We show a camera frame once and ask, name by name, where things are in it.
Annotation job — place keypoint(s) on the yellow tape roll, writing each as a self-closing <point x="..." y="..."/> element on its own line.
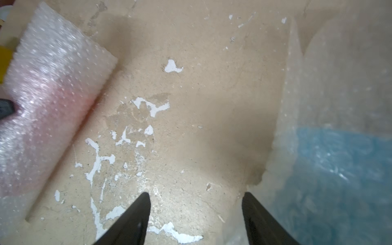
<point x="6" y="56"/>

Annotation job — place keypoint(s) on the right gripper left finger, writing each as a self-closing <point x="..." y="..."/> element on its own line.
<point x="131" y="227"/>

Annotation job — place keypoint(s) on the bubble wrapped blue glass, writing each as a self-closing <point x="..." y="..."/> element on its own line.
<point x="328" y="178"/>

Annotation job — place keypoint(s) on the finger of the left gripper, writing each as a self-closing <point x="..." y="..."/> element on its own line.
<point x="6" y="108"/>

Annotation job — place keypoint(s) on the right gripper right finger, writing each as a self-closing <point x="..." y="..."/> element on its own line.
<point x="261" y="227"/>

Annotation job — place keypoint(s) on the bubble wrap of red glass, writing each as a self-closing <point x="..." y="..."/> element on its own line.
<point x="54" y="78"/>

